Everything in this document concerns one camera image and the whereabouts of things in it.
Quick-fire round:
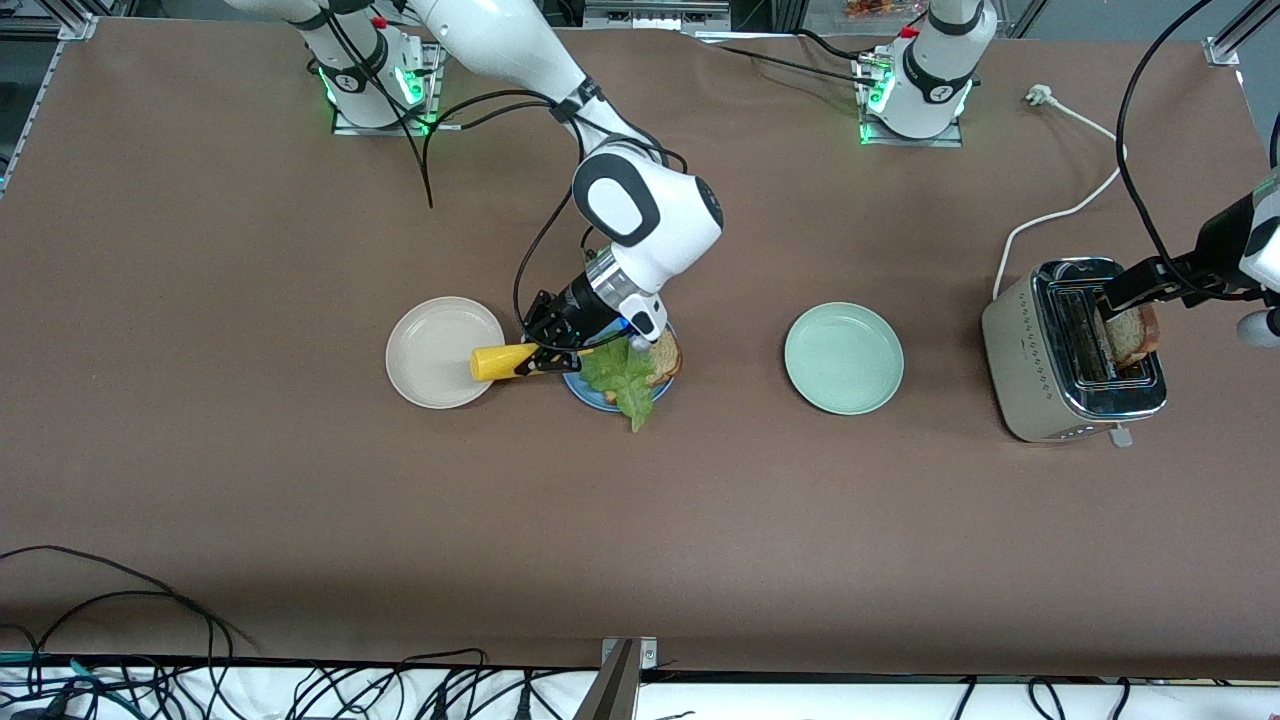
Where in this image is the small metal table bracket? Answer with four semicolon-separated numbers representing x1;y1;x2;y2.
600;637;658;669

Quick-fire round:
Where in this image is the grey metal box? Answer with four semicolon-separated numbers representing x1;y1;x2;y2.
583;0;733;31

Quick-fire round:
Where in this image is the aluminium frame rail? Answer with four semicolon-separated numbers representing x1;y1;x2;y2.
0;8;101;196
1203;0;1280;69

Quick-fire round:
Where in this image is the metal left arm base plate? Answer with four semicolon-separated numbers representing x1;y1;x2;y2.
858;55;966;148

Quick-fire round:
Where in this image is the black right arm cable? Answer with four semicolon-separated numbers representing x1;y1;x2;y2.
325;0;691;351

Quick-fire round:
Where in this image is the light green plate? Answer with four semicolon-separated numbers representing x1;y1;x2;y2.
784;302;905;416

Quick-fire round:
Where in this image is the beige white plate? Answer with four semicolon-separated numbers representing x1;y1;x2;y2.
385;296;506;410

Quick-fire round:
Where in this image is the green lettuce leaf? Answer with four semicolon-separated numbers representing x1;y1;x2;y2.
578;338;661;434

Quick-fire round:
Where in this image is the yellow squeeze bottle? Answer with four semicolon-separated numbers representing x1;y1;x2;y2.
470;343;571;383

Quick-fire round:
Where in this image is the dark metal beam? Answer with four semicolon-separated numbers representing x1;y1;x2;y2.
572;640;641;720

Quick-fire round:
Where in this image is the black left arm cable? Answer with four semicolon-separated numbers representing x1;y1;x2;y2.
1117;0;1280;301

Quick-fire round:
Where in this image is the white toaster power cord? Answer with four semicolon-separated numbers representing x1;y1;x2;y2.
993;84;1129;301

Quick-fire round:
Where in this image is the black floor cable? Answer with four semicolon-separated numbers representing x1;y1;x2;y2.
25;590;236;720
950;675;1131;720
0;545;256;646
290;648;561;720

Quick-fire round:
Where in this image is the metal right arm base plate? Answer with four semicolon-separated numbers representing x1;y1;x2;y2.
330;40;443;137

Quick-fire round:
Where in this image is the silver beige toaster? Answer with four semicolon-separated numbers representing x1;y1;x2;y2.
980;257;1169;448

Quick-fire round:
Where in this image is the black base cable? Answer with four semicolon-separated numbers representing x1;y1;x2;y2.
795;28;863;61
690;38;881;91

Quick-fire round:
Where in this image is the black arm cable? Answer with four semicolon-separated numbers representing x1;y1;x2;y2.
325;0;691;351
1117;0;1280;301

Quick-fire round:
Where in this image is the blue plate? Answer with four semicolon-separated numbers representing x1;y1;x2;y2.
560;320;681;412

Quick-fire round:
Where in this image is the teal floor cable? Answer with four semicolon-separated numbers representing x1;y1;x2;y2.
0;650;141;720

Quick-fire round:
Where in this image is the brown bread slice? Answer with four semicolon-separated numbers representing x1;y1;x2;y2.
600;330;684;403
1098;303;1161;369

